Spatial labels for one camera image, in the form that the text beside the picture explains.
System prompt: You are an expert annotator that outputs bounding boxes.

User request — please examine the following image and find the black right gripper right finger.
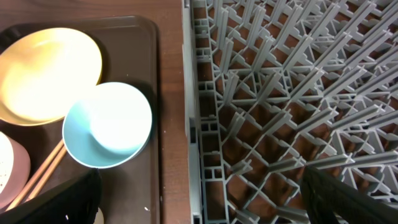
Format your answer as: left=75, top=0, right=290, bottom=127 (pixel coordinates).
left=300, top=166, right=397, bottom=224

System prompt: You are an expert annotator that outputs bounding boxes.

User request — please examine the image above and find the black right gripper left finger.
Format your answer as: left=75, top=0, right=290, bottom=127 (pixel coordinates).
left=1, top=169, right=102, bottom=224

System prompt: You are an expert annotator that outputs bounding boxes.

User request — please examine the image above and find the grey dishwasher rack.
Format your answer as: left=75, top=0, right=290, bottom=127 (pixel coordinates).
left=182, top=0, right=397, bottom=223

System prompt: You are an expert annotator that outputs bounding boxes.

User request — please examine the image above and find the wooden chopstick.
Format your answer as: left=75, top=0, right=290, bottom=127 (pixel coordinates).
left=26, top=146, right=67, bottom=201
left=6, top=139, right=64, bottom=211

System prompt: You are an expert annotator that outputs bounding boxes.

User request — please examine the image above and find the brown serving tray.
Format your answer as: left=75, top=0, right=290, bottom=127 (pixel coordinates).
left=1, top=16, right=160, bottom=223

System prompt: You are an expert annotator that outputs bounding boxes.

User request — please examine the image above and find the light blue bowl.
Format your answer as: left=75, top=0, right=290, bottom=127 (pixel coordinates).
left=62, top=82, right=153, bottom=169

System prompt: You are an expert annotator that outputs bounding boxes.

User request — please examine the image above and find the yellow plate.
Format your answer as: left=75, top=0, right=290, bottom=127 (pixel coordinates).
left=1, top=27, right=103, bottom=126

